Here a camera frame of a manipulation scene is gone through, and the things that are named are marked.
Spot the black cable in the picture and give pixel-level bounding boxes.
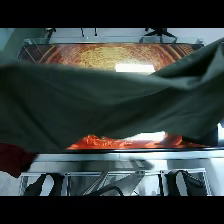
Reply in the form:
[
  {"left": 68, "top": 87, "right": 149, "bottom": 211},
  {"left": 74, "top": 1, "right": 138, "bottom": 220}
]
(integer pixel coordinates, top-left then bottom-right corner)
[{"left": 87, "top": 185, "right": 126, "bottom": 197}]

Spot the red garment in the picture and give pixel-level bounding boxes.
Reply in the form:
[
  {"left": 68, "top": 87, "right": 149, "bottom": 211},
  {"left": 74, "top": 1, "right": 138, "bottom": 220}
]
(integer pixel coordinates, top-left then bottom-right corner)
[{"left": 0, "top": 143, "right": 38, "bottom": 179}]

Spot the dark green garment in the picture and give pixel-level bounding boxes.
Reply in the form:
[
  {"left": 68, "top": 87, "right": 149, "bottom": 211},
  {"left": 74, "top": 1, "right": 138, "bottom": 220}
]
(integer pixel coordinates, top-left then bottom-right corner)
[{"left": 0, "top": 37, "right": 224, "bottom": 154}]

